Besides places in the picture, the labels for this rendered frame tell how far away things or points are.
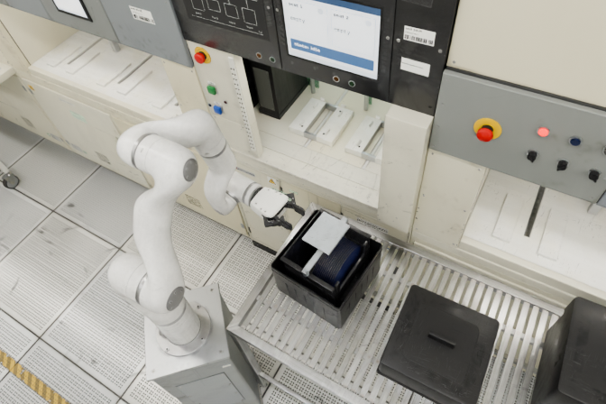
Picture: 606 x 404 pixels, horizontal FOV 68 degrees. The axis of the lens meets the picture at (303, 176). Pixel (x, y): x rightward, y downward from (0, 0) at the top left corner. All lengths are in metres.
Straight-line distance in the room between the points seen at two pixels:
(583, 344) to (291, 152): 1.19
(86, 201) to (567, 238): 2.71
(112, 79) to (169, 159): 1.49
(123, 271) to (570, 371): 1.21
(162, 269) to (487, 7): 1.01
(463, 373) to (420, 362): 0.12
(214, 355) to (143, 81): 1.44
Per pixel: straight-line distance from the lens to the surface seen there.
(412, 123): 1.26
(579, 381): 1.44
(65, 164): 3.58
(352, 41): 1.24
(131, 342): 2.65
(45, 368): 2.81
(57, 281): 3.02
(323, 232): 1.41
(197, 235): 2.81
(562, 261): 1.75
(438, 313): 1.56
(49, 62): 2.89
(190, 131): 1.23
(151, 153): 1.16
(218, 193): 1.46
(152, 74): 2.52
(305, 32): 1.30
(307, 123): 1.97
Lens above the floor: 2.28
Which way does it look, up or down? 51 degrees down
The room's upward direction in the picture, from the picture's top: 8 degrees counter-clockwise
